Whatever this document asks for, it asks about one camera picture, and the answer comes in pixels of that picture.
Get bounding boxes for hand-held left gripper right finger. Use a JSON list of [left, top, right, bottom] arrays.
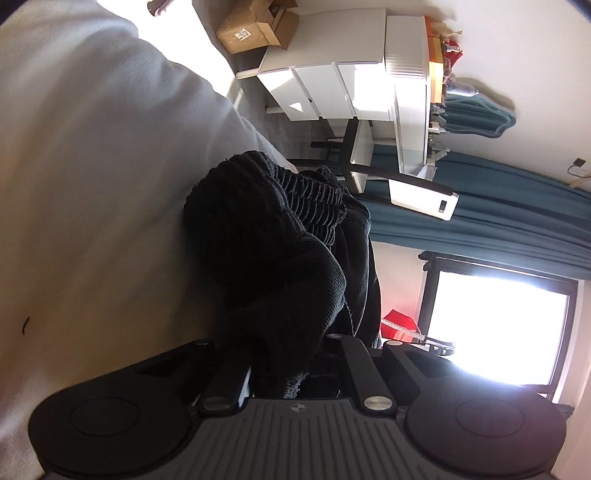
[[323, 333, 459, 412]]

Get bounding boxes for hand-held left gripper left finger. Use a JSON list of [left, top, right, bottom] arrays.
[[131, 340, 254, 412]]

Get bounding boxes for black smooth garment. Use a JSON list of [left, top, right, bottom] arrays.
[[318, 167, 384, 349]]

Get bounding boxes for black knit sweater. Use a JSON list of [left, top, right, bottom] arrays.
[[184, 150, 348, 400]]

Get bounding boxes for red bag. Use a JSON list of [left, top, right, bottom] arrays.
[[380, 309, 419, 343]]

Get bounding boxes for black framed window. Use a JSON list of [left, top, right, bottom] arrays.
[[418, 250, 581, 403]]

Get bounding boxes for black chair with white seat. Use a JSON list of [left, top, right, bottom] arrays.
[[286, 117, 460, 221]]

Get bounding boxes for teal curtain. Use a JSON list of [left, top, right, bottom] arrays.
[[368, 147, 591, 279]]

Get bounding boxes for teal hanging towel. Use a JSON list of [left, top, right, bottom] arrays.
[[442, 89, 517, 138]]

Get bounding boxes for white desk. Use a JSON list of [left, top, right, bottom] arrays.
[[384, 15, 451, 180]]

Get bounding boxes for white drawer cabinet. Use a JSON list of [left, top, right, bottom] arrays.
[[236, 8, 394, 122]]

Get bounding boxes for orange box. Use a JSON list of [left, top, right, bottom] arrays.
[[426, 16, 464, 103]]

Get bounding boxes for cardboard box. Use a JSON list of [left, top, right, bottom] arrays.
[[215, 0, 300, 55]]

